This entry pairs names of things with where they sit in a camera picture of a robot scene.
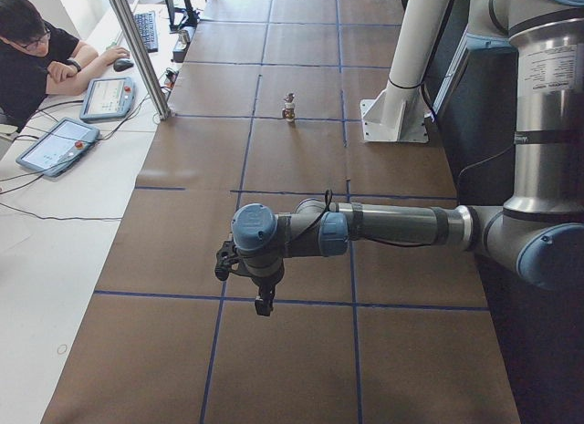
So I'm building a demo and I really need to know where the black monitor stand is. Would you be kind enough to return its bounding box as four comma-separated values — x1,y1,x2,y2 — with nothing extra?
165,0,200,33

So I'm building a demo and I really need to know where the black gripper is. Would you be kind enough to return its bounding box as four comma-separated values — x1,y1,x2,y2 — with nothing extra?
214,241,285,316

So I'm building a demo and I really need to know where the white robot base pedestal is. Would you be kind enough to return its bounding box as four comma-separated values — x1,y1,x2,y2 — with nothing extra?
360,0,451,143

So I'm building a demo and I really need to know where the aluminium frame post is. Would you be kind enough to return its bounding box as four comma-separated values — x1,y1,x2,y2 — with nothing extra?
109,0,171,121

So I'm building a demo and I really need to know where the white brass PPR valve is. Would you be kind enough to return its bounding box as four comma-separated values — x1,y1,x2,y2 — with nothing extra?
282,100,296,127

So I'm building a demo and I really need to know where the black keyboard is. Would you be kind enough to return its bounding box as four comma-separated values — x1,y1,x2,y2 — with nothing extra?
133,10,159,53

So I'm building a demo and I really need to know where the seated man black shirt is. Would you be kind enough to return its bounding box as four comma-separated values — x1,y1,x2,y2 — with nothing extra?
1,0,130,130

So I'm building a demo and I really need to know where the black computer mouse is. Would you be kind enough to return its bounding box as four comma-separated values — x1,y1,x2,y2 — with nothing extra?
112,58,134,72

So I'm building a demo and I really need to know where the near teach pendant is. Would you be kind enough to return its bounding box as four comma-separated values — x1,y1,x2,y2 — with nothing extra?
16,118,99,178

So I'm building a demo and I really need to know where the far teach pendant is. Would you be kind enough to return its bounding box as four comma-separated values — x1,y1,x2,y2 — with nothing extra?
79,78,135,123

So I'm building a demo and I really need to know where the teach pendant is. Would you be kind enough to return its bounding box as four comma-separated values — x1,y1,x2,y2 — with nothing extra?
79,78,135,123
16,118,99,178

